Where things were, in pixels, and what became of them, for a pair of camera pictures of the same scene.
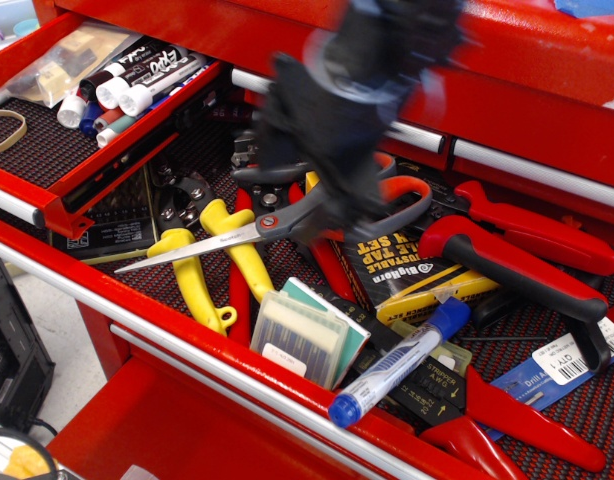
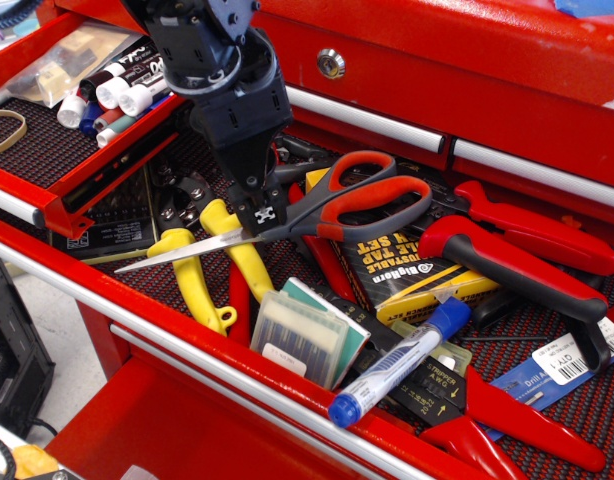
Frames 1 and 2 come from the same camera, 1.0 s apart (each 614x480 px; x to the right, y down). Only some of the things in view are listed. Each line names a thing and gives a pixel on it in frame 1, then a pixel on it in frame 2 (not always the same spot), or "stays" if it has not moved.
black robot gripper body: x=340 y=129 -> x=243 y=123
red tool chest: x=332 y=239 stays
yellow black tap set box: x=398 y=283 stays
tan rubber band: x=12 y=139 stays
